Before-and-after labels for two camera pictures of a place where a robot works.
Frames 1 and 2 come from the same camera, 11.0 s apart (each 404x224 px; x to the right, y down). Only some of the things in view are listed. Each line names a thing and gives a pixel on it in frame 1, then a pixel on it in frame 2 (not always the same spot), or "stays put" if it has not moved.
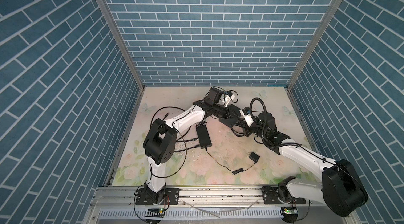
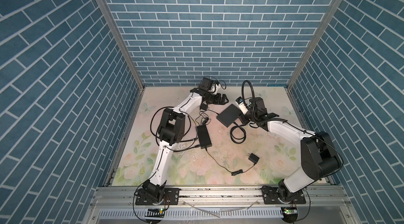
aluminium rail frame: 113,205 stays put
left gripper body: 220,111 → 212,98
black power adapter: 252,156 stays put
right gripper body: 255,128 → 249,116
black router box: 234,115 stays put
